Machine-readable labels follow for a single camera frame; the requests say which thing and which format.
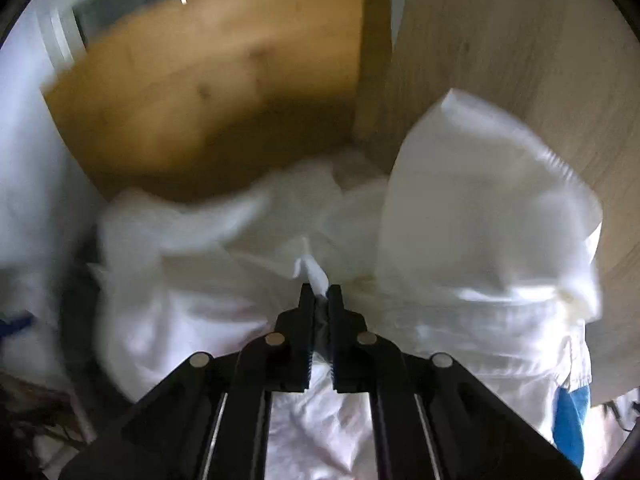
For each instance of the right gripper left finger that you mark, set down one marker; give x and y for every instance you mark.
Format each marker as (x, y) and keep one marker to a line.
(281, 360)

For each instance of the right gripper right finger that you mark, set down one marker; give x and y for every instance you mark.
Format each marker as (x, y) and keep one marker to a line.
(361, 361)

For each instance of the white shirt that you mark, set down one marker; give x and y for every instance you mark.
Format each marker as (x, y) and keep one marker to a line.
(475, 256)

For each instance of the blue garment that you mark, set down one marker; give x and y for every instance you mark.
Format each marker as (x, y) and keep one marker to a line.
(570, 411)

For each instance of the wooden cabinet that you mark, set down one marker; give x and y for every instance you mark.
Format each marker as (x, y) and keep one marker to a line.
(188, 101)

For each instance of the white window frame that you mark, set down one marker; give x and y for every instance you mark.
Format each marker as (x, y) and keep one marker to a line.
(65, 20)

